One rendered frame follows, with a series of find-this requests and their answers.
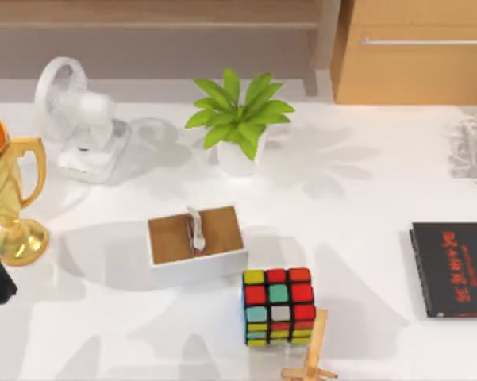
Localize white tissue box brown top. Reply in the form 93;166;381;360
147;205;249;286

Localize green plant in white pot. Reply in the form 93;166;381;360
183;68;296;177

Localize colourful puzzle cube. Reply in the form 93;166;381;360
242;267;317;348

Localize white desk fan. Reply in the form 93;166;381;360
33;56;133;185

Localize wooden open shelf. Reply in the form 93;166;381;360
0;0;342;98

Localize pale wooden stand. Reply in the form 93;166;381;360
281;308;339;381

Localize wooden cupboard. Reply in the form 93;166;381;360
329;0;477;106

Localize gold trophy with orange top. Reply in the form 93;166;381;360
0;112;50;267

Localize black book red lettering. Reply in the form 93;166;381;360
409;221;477;318

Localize grey crumpled object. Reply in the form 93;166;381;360
446;103;477;180

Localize long metal handle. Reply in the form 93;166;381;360
360;37;477;46

